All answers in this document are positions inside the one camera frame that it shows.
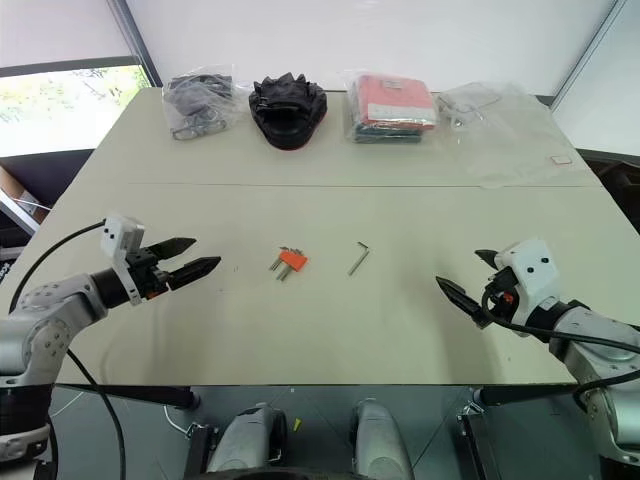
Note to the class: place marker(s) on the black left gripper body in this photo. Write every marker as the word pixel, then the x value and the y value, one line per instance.
pixel 147 275

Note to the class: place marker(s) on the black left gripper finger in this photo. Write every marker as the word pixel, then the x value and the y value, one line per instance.
pixel 175 247
pixel 195 270

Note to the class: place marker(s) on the bagged red and green books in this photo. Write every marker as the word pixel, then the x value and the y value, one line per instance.
pixel 392 105

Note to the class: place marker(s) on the black table leg bracket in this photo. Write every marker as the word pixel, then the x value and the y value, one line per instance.
pixel 200 452
pixel 475 447

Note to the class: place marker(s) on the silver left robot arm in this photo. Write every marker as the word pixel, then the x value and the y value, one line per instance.
pixel 45 310

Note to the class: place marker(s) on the plastic bag of black items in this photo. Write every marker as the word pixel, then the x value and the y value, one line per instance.
pixel 197 102

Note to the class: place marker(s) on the dark slanted frame post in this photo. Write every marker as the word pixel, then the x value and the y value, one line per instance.
pixel 137 45

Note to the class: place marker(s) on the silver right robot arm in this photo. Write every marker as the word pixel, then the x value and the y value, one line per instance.
pixel 600 335

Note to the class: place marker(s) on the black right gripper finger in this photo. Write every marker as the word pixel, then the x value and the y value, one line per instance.
pixel 487 256
pixel 462 297

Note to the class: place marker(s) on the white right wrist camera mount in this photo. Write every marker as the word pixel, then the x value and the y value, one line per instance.
pixel 530 270

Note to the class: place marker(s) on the clear empty plastic bag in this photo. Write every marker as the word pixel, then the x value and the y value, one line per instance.
pixel 500 130

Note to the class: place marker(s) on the black table frame bar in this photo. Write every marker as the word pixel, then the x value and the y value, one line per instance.
pixel 530 394
pixel 140 395

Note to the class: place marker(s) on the brown cardboard box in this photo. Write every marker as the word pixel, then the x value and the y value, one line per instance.
pixel 15 192

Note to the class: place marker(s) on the small red-edged white label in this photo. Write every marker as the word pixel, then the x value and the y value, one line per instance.
pixel 561 160

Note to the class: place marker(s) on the black crumpled fabric pouch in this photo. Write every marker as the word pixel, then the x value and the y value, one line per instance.
pixel 287 112

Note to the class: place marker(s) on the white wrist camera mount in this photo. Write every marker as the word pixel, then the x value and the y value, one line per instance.
pixel 530 270
pixel 120 235

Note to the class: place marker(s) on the dark furniture beside table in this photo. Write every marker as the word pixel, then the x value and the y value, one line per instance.
pixel 617 180

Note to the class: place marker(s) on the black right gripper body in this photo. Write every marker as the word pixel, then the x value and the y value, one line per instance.
pixel 502 295

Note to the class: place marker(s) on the grey rounded robot leg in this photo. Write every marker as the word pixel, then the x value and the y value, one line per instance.
pixel 247 437
pixel 380 440

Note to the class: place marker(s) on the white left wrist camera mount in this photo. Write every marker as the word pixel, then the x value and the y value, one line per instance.
pixel 120 235

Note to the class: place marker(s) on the orange hex key holder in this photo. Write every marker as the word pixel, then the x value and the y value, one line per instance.
pixel 294 260

